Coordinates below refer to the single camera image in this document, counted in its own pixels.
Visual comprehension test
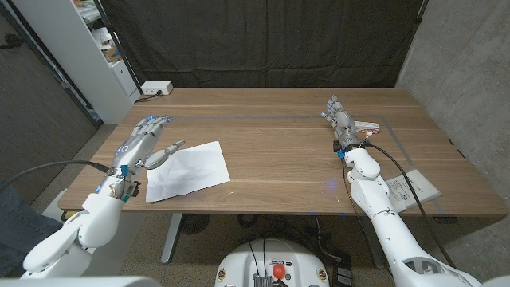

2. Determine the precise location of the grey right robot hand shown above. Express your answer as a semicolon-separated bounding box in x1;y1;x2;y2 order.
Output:
320;95;362;151

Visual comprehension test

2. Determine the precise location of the black curtain backdrop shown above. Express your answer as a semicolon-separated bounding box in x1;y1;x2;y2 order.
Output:
99;0;426;88

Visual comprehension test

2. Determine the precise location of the person leg in jeans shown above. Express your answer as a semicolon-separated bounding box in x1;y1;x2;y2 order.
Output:
0;187;63;278

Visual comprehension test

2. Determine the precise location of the grey metal table leg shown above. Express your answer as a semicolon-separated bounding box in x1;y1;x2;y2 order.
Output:
160;213;183;265
360;216;386;270

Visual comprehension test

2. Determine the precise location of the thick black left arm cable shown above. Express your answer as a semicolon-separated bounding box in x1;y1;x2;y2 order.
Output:
0;159;115;192

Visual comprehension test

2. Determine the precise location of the black floor power strip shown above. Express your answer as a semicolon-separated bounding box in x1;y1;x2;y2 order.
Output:
331;254;354;287

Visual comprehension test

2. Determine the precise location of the white shelf cabinet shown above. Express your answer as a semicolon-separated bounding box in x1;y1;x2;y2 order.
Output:
11;0;141;124

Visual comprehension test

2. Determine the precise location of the small red white packet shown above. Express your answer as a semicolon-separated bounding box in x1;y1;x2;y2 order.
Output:
353;120;381;135

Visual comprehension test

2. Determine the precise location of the white power strip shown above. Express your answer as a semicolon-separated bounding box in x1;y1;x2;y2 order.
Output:
140;81;174;96

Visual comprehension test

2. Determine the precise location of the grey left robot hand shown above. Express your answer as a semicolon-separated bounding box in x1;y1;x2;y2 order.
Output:
95;115;186;200

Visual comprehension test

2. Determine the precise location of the black door handle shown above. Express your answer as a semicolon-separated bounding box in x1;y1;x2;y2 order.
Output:
0;33;25;49

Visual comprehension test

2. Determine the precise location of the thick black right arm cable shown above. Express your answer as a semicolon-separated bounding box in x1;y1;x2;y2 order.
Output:
364;142;457;269

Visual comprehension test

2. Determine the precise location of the small cardboard box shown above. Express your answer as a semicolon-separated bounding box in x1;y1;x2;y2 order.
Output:
101;44;122;63

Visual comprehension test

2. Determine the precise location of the printed white paper sheet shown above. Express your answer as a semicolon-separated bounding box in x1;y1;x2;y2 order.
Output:
385;169;442;212

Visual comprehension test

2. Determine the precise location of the black round floor grille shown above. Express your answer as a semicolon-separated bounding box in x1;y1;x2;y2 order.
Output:
178;214;210;235

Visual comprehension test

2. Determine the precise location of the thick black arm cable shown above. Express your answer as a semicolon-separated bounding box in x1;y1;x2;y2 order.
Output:
364;142;457;269
0;159;115;192

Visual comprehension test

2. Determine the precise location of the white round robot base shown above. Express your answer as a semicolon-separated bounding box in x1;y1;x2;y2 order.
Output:
214;238;331;287

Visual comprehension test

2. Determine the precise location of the black stand pole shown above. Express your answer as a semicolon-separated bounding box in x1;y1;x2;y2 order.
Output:
92;0;143;95

